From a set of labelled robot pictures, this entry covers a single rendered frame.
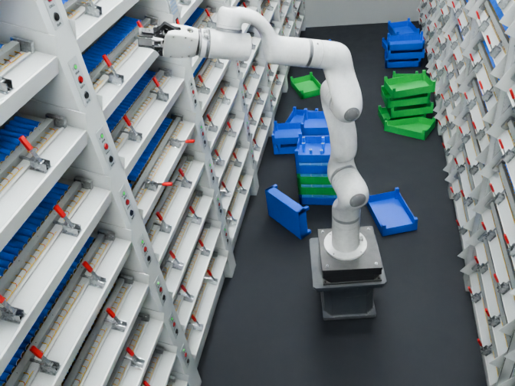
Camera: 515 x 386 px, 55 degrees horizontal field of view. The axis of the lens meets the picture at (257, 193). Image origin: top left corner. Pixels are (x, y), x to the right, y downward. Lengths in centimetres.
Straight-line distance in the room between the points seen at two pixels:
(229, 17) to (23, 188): 76
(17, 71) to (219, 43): 60
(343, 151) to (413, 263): 104
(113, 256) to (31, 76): 60
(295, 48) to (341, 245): 94
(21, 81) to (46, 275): 44
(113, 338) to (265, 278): 123
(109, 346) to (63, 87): 76
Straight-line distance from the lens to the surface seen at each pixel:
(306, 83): 443
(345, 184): 191
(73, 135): 133
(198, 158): 218
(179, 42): 152
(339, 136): 181
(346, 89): 167
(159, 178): 179
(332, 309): 240
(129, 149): 160
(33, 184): 120
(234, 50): 154
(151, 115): 176
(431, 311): 252
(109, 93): 150
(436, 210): 303
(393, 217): 295
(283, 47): 158
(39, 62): 125
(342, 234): 212
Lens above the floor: 197
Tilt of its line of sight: 38 degrees down
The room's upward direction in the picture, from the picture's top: 9 degrees counter-clockwise
